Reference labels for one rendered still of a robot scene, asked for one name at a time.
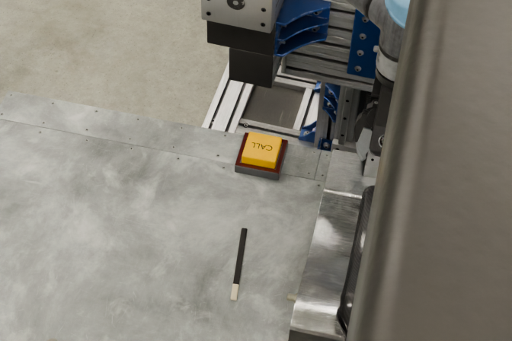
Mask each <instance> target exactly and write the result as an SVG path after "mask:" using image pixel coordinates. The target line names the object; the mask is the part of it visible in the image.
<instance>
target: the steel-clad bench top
mask: <svg viewBox="0 0 512 341"><path fill-rule="evenodd" d="M243 137H244V135H240V134H236V133H231V132H224V131H220V130H215V129H208V128H204V127H199V126H192V125H188V124H183V123H176V122H172V121H167V120H160V119H156V118H151V117H147V116H140V115H136V114H131V113H124V112H120V111H116V110H108V109H104V108H100V107H92V106H88V105H84V104H76V103H72V102H68V101H63V100H56V99H51V98H47V97H40V96H35V95H31V94H24V93H19V92H15V91H8V92H7V94H6V95H5V98H4V99H3V101H2V103H1V105H0V341H47V340H48V339H52V338H55V339H57V340H58V341H288V339H289V332H290V324H291V320H292V316H293V310H294V307H295V304H294V301H287V295H288V293H291V294H296V293H298V291H299V286H300V282H301V279H302V275H303V272H304V269H305V266H306V261H307V259H308V255H309V250H310V247H311V243H312V237H313V234H314V230H315V224H316V220H317V217H318V211H319V207H320V203H321V200H322V194H323V189H324V186H325V180H326V177H327V173H328V167H329V164H330V160H331V154H332V151H325V150H322V152H321V150H320V149H316V148H309V147H304V146H300V145H292V144H288V148H287V151H286V156H285V159H284V162H283V167H282V171H281V173H280V179H279V180H272V179H267V178H263V177H256V176H251V175H247V174H240V173H236V172H235V162H236V159H237V157H238V153H239V149H240V147H241V144H242V140H243ZM320 154H321V155H320ZM319 157H320V158H319ZM318 160H319V161H318ZM317 167H318V168H317ZM316 170H317V171H316ZM315 173H316V174H315ZM314 179H315V180H314ZM242 228H247V235H246V241H245V250H244V256H243V261H242V271H241V275H240V281H239V287H238V296H237V300H236V301H234V300H231V294H232V284H233V279H234V275H235V265H236V260H237V255H238V246H239V241H240V235H241V230H242Z"/></svg>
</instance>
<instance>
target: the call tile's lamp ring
mask: <svg viewBox="0 0 512 341"><path fill-rule="evenodd" d="M247 137H248V132H246V133H245V136H244V138H243V141H242V145H241V148H240V151H239V153H238V157H237V161H236V163H235V165H237V166H241V167H249V168H253V169H257V170H261V171H268V172H273V173H277V174H278V173H279V172H280V166H281V164H282V160H283V156H284V152H285V149H286V144H287V141H288V140H284V139H282V142H283V146H282V148H281V152H280V156H279V160H278V162H277V168H276V170H275V169H270V168H266V167H259V166H255V165H251V164H243V163H240V160H241V158H242V153H243V151H244V147H245V143H246V141H247Z"/></svg>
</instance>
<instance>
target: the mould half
mask: <svg viewBox="0 0 512 341"><path fill-rule="evenodd" d="M364 162H365V161H361V160H360V158H359V156H358V154H356V153H352V152H348V151H340V150H336V149H333V150H332V154H331V160H330V164H329V167H328V173H327V177H326V180H325V186H324V189H323V194H322V200H321V203H320V207H319V211H318V217H317V220H316V224H315V230H314V234H313V237H312V243H311V247H310V250H309V255H308V259H307V261H306V266H305V269H304V272H303V275H302V279H301V282H300V286H299V291H298V294H297V297H296V303H295V307H294V310H293V316H292V320H291V324H290V332H289V339H288V341H345V338H344V334H343V332H342V330H341V327H340V325H339V323H338V320H337V318H336V313H337V309H338V308H339V306H340V303H341V293H342V291H343V288H344V283H345V279H346V275H347V268H348V265H349V261H350V254H351V251H352V246H353V242H354V235H355V231H356V226H357V219H358V215H359V211H360V204H361V199H362V195H363V192H364V190H365V189H366V188H367V187H368V186H375V183H376V178H372V177H365V176H362V173H363V166H364Z"/></svg>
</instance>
